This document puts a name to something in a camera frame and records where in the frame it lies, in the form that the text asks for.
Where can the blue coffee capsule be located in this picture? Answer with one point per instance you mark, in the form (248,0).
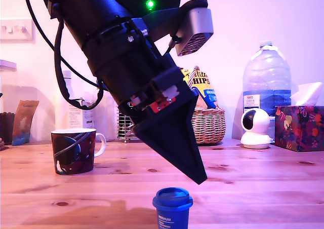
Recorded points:
(172,208)

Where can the wicker basket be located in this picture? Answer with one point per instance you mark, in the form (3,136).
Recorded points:
(210,127)

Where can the yellow tortilla chips bag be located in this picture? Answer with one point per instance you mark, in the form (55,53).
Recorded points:
(206,92)

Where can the white labelled bottle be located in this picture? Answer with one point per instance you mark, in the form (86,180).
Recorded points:
(76,117)

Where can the planet print mug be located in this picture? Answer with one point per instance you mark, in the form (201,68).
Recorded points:
(73,153)

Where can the large clear water bottle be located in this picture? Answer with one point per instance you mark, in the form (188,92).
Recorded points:
(265,74)

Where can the clear jar with grey lid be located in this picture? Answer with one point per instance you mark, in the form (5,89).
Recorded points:
(7,65)

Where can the brown paper pouch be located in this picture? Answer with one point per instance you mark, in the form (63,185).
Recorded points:
(21,127)

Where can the floral tissue box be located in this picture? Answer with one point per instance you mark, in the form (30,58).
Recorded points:
(298,130)

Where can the dark ridged container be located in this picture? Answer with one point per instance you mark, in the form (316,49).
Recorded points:
(5,127)

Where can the white tissue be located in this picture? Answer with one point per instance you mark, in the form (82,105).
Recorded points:
(306,93)

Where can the small white round camera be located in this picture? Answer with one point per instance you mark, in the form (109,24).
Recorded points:
(260,120)

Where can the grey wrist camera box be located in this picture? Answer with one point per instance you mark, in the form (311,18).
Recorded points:
(200,23)

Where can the white wall switch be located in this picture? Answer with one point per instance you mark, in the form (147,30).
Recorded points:
(17,30)

